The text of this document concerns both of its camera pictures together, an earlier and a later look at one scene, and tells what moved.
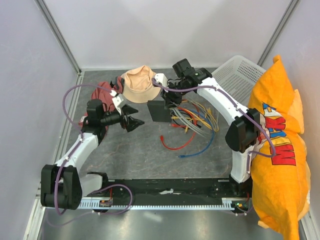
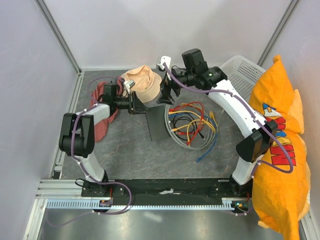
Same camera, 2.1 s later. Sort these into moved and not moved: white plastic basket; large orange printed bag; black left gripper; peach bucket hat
Moved: black left gripper
Not moved: white plastic basket; peach bucket hat; large orange printed bag
